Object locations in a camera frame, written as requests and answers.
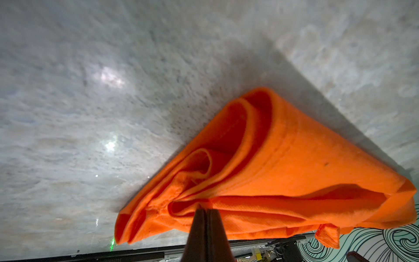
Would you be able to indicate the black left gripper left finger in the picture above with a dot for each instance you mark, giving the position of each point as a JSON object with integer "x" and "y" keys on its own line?
{"x": 195, "y": 249}

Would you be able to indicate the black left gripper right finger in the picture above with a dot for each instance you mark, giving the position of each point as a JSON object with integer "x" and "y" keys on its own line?
{"x": 218, "y": 248}

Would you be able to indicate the orange t-shirt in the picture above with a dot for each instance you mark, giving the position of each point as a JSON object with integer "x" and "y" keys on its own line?
{"x": 272, "y": 172}

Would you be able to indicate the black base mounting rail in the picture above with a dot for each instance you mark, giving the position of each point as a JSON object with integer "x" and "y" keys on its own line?
{"x": 241, "y": 249}

